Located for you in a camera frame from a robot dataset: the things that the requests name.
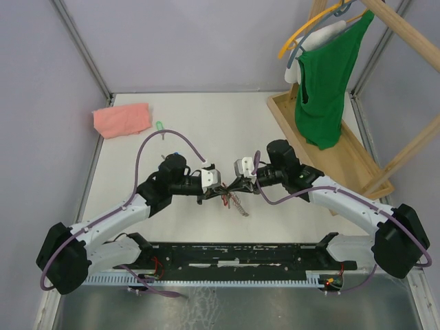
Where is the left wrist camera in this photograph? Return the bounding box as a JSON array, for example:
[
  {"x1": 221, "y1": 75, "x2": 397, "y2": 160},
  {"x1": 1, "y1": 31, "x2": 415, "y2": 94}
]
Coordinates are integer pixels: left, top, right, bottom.
[{"x1": 201, "y1": 160, "x2": 221, "y2": 192}]

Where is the key with red tag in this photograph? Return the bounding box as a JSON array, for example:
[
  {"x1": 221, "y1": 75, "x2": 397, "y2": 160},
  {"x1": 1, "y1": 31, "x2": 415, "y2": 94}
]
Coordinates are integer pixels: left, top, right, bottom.
[{"x1": 221, "y1": 193, "x2": 231, "y2": 209}]

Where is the silver chain keyring red tag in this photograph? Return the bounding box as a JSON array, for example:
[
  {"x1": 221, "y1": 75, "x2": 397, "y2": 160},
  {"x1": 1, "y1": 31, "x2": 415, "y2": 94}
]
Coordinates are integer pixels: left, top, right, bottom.
[{"x1": 230, "y1": 192, "x2": 249, "y2": 217}]

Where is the yellow hanger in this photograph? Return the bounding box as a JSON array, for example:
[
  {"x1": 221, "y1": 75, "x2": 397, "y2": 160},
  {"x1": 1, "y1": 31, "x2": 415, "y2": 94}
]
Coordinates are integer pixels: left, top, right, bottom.
[{"x1": 278, "y1": 1, "x2": 354, "y2": 69}]

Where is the green shirt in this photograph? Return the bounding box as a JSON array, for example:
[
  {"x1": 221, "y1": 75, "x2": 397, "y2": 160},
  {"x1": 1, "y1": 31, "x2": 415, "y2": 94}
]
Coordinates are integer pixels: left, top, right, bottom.
[{"x1": 294, "y1": 10, "x2": 375, "y2": 150}]

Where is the white cable duct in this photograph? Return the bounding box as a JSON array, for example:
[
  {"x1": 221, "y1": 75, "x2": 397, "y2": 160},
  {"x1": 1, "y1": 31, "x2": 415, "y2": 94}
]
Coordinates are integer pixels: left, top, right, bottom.
[{"x1": 82, "y1": 271, "x2": 327, "y2": 287}]

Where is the white cloth on hanger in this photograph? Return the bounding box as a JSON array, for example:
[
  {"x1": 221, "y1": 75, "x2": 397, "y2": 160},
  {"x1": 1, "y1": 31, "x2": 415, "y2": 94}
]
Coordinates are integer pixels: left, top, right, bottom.
[{"x1": 284, "y1": 21, "x2": 347, "y2": 84}]

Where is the wooden clothes rack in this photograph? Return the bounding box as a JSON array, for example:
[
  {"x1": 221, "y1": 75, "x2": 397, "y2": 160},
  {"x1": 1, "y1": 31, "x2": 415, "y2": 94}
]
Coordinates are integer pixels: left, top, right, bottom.
[{"x1": 267, "y1": 1, "x2": 439, "y2": 199}]

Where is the pink folded cloth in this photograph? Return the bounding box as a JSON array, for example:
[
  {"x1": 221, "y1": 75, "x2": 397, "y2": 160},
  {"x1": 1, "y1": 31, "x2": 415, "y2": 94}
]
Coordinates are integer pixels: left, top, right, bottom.
[{"x1": 92, "y1": 103, "x2": 152, "y2": 140}]

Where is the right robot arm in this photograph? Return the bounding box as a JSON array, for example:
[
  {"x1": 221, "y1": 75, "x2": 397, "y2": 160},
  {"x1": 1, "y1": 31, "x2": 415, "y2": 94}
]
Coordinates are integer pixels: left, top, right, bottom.
[{"x1": 230, "y1": 140, "x2": 432, "y2": 278}]

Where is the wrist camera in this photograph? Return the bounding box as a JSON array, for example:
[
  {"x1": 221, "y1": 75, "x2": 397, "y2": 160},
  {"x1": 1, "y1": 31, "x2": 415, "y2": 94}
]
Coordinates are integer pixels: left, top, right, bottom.
[
  {"x1": 234, "y1": 157, "x2": 256, "y2": 179},
  {"x1": 201, "y1": 160, "x2": 221, "y2": 192}
]

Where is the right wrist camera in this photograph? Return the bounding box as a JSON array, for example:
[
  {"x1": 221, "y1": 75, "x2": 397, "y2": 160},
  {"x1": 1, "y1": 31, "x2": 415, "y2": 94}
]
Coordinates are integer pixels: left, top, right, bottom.
[{"x1": 234, "y1": 157, "x2": 256, "y2": 179}]

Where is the aluminium frame rail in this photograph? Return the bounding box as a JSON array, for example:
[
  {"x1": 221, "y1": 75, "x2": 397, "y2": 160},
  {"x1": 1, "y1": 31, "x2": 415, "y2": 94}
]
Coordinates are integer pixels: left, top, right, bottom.
[{"x1": 49, "y1": 244, "x2": 424, "y2": 272}]

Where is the key with green tag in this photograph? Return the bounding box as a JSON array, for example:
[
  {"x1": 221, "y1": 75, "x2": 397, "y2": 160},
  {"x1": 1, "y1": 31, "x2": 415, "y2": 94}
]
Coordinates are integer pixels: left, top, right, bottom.
[{"x1": 155, "y1": 120, "x2": 166, "y2": 140}]

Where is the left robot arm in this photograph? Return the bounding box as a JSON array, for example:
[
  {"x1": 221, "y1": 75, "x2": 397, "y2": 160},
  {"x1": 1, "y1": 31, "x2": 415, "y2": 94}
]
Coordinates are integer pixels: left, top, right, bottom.
[{"x1": 36, "y1": 154, "x2": 221, "y2": 295}]

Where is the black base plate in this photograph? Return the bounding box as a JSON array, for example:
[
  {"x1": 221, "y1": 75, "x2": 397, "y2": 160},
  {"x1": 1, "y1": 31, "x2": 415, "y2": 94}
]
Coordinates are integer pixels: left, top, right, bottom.
[{"x1": 128, "y1": 242, "x2": 358, "y2": 282}]

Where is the blue-grey hanger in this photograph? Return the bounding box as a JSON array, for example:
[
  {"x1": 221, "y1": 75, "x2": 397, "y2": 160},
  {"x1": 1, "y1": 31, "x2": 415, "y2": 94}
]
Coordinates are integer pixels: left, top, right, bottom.
[{"x1": 278, "y1": 1, "x2": 368, "y2": 72}]

